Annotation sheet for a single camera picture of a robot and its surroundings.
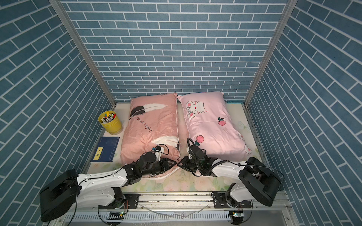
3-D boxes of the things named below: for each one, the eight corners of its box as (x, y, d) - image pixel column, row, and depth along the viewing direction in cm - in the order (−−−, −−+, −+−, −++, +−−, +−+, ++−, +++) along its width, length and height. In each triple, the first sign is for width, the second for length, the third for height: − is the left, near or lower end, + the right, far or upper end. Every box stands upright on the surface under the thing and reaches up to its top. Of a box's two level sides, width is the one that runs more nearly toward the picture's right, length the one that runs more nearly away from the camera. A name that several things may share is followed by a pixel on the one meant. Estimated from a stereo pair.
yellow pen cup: (104, 135, 102) (94, 123, 90) (110, 122, 109) (101, 110, 98) (120, 135, 102) (112, 123, 91) (125, 123, 109) (118, 110, 98)
